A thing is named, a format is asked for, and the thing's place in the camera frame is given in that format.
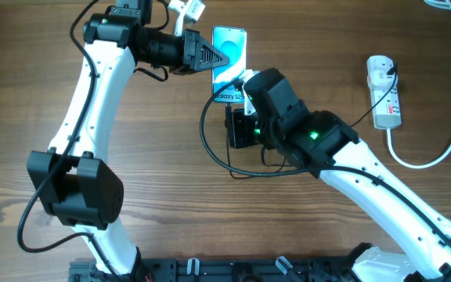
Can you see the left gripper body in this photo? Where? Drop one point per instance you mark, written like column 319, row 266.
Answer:
column 189, row 40

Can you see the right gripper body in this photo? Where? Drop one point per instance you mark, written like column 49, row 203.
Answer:
column 247, row 128

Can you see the Galaxy S25 smartphone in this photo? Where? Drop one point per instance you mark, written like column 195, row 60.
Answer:
column 232, row 42

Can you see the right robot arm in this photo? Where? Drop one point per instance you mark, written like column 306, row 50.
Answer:
column 320, row 143

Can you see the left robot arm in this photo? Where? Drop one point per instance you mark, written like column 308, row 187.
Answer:
column 72, row 179

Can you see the white charger plug adapter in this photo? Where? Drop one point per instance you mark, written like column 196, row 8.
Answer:
column 381, row 79

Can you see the white power strip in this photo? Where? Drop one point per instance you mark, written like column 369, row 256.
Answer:
column 385, row 103

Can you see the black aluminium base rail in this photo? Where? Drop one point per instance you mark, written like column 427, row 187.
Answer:
column 195, row 270

